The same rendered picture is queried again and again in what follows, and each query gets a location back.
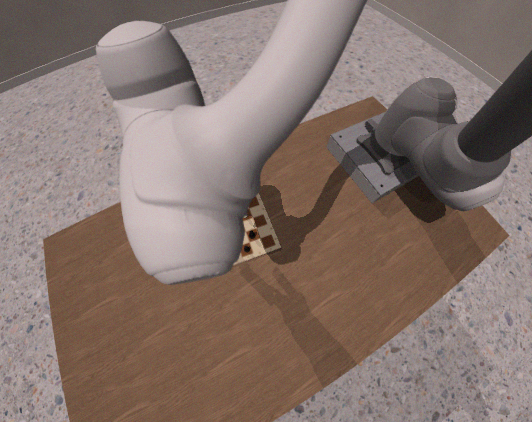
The checkered chessboard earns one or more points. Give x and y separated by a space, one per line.
265 239

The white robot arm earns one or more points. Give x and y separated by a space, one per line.
188 177

